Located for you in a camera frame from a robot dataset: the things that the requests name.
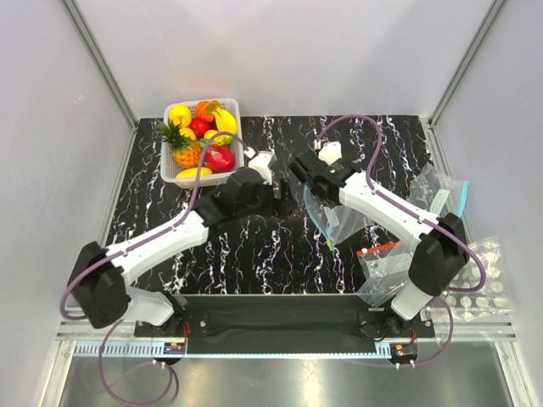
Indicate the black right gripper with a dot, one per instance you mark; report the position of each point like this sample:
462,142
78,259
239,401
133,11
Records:
331,203

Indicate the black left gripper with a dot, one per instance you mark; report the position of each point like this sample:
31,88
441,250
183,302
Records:
283,206

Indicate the teal zipper clear bag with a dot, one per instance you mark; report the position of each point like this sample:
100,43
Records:
335,224

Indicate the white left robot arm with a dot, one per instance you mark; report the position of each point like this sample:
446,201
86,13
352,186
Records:
101,279

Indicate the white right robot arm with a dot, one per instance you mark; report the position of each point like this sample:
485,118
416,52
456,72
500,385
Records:
438,243

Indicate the red zipper clear bag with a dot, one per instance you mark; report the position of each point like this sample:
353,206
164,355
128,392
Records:
385,268

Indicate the bag of round silver items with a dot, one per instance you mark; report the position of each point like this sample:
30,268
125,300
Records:
494,297

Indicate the black marble pattern mat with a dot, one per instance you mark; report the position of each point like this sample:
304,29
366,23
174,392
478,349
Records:
255,255

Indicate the toy dragon fruit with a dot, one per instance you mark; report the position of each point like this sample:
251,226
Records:
220,159

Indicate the yellow toy mango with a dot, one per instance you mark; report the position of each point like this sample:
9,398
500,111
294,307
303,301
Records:
192,172

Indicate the yellow toy banana bunch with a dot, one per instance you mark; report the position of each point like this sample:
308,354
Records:
227,124

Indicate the yellow toy lemon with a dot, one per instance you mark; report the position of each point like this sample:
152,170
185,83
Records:
210,134

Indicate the white plastic fruit basket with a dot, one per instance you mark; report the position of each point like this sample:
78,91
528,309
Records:
169,169

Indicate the toy pineapple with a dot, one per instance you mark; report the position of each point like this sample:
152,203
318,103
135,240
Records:
185,149

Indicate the red toy apple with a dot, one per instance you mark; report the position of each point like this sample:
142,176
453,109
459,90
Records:
200,127

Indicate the orange toy tangerine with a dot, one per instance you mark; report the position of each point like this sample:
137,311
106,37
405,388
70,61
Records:
205,110

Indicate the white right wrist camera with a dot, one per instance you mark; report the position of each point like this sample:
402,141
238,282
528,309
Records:
328,152

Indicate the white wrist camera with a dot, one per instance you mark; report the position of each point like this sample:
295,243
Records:
262,162
328,152

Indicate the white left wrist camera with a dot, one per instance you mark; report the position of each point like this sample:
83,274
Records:
262,162

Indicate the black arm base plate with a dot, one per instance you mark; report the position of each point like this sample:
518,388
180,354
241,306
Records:
327,324

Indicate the right aluminium frame post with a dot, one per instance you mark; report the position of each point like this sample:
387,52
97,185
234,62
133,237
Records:
488,21

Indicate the aluminium frame post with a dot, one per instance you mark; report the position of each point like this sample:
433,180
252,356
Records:
488,21
90,43

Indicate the aluminium front rail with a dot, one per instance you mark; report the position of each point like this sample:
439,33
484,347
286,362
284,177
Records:
496,328

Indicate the white slotted cable duct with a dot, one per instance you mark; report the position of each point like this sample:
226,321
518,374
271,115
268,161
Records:
165,350

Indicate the left aluminium frame post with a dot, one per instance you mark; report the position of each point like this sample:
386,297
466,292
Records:
90,43

